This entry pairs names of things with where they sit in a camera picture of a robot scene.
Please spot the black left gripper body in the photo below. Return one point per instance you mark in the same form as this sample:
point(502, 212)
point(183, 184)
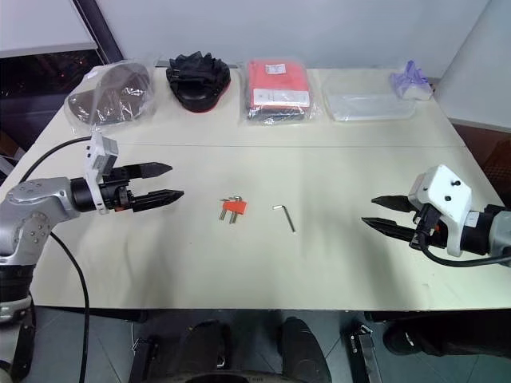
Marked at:
point(119, 197)

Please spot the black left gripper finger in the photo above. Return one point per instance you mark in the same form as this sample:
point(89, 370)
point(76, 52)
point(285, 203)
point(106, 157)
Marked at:
point(151, 169)
point(159, 198)

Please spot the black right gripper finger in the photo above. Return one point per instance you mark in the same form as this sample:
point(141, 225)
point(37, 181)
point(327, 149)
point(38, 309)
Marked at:
point(393, 229)
point(393, 202)

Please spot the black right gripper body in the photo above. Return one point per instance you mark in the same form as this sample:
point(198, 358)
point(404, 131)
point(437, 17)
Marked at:
point(431, 233)

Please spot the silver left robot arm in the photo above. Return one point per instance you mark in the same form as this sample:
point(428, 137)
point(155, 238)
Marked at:
point(36, 201)

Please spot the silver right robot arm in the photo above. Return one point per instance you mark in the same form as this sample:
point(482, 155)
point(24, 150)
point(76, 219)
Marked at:
point(495, 229)

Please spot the orange hex key holder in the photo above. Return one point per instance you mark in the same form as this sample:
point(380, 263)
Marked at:
point(235, 206)

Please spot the brown item in plastic bag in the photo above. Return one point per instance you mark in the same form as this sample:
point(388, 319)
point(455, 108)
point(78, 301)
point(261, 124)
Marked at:
point(112, 95)

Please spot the clear plastic bag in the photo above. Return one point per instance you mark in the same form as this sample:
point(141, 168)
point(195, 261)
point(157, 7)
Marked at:
point(367, 97)

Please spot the purple gloves bundle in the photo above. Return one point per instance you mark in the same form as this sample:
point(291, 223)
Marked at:
point(411, 81)

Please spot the black flat bar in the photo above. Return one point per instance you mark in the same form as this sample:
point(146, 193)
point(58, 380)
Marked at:
point(361, 355)

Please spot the red package in plastic bag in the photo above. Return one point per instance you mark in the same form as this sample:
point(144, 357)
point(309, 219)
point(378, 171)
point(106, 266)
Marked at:
point(277, 89)

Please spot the white window blind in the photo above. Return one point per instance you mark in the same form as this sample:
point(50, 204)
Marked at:
point(40, 24)

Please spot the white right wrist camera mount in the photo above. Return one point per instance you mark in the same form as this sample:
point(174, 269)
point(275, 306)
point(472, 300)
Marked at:
point(445, 191)

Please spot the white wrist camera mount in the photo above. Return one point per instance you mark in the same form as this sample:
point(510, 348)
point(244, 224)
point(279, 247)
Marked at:
point(96, 159)
point(445, 191)

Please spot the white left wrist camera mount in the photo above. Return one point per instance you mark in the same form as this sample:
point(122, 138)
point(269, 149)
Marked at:
point(96, 159)

